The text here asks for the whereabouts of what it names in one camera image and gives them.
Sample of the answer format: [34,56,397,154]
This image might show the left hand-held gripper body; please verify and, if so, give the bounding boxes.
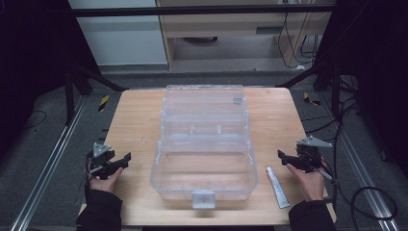
[86,142,117,181]

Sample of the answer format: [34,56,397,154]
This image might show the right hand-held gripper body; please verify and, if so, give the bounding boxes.
[295,135,334,174]

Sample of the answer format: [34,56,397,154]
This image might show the person's left hand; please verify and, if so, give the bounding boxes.
[89,167,125,193]

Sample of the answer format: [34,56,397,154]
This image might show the person's right hand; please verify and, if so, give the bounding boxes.
[286,163,326,202]

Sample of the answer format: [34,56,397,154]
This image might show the white ointment tube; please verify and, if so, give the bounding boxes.
[266,166,291,210]

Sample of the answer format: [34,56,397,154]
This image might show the yellow black tape strip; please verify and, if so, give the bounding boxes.
[302,91,322,107]
[97,93,111,113]

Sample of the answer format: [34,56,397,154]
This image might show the black metal stand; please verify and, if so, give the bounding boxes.
[63,62,129,127]
[276,59,343,121]

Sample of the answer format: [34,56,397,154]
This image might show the clear plastic storage box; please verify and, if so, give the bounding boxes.
[149,84,260,210]

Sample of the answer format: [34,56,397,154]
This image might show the white cabinet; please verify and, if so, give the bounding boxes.
[67,0,169,67]

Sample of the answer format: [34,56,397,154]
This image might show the light wooden desk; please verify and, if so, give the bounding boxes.
[156,0,335,69]

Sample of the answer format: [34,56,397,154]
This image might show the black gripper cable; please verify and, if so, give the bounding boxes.
[318,95,360,210]

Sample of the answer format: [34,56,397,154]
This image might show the aluminium floor rail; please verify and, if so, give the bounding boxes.
[9,95,89,231]
[317,92,402,231]

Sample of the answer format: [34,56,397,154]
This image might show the thin black floor cable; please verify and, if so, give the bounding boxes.
[22,110,48,130]

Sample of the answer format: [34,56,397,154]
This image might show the black looped cable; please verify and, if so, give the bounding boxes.
[349,186,399,223]

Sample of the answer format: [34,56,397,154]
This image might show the black hanging cables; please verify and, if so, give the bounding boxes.
[276,12,322,69]

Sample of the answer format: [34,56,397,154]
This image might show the black horizontal frame bar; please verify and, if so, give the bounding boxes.
[68,3,337,18]

